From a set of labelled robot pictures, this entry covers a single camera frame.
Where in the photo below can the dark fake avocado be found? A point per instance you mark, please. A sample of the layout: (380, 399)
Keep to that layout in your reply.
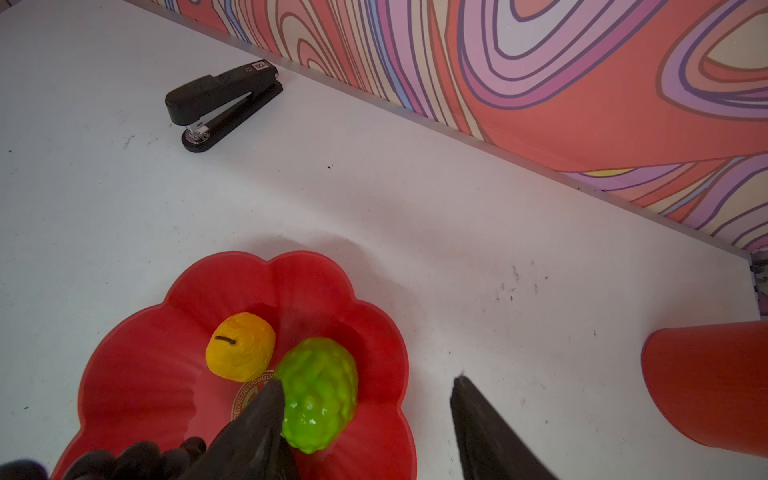
(143, 460)

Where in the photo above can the yellow fake lemon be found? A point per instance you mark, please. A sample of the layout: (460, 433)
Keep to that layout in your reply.
(241, 348)

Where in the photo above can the black stapler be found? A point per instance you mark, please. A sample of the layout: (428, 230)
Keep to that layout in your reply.
(211, 107)

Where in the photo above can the bumpy green fake fruit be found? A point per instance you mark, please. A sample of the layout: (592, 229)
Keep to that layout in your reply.
(320, 382)

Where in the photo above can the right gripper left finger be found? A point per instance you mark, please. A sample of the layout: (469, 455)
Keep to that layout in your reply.
(251, 446)

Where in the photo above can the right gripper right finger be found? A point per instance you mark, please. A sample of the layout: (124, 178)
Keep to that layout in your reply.
(488, 447)

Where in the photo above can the red flower-shaped fruit bowl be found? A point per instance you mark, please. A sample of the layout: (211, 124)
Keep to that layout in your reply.
(148, 379)

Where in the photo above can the red pen cup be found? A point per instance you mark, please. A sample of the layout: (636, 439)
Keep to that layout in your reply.
(710, 383)

